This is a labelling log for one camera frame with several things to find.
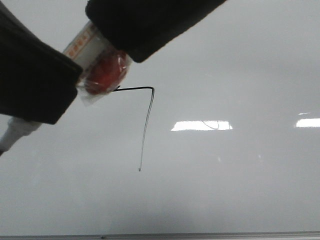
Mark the white whiteboard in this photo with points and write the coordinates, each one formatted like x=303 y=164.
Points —
x=219 y=131

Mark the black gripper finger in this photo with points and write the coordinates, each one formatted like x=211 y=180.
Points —
x=37 y=83
x=142 y=27

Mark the whiteboard marker with black cap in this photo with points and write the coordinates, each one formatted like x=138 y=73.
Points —
x=103 y=69

